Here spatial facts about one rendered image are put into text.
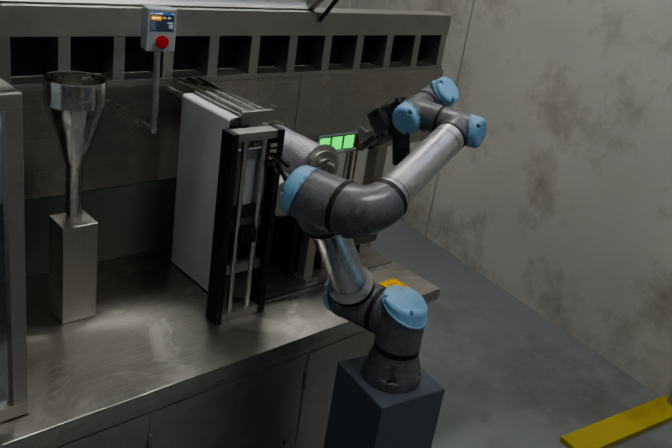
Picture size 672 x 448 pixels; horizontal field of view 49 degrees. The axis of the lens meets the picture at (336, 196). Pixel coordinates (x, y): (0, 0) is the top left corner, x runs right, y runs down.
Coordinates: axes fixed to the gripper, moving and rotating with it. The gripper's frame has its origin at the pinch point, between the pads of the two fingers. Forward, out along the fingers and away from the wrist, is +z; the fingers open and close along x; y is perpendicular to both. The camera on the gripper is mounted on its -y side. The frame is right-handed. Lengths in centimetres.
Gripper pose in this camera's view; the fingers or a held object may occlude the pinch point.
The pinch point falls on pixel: (365, 148)
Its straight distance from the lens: 207.9
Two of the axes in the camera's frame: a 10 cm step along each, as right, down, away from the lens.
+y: -3.3, -9.3, 1.4
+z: -5.9, 3.2, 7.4
